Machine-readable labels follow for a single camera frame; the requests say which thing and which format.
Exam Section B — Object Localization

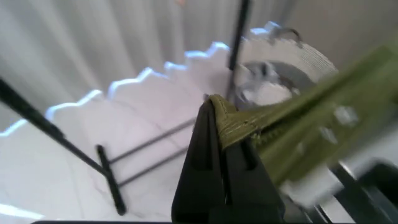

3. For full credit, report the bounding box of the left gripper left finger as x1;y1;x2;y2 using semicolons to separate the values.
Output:
170;99;230;223

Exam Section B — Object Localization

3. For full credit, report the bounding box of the white curtain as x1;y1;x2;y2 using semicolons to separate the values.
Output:
0;0;296;133

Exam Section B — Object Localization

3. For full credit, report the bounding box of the white laundry basket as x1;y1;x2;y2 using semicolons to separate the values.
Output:
233;26;340;110

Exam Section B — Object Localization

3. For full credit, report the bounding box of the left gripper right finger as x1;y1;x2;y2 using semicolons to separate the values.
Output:
224;139;285;223

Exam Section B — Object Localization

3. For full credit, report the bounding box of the black clothes rack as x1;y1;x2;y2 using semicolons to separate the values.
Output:
0;0;252;217

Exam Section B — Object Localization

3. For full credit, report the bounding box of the green shirt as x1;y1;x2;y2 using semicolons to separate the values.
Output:
208;43;398;189

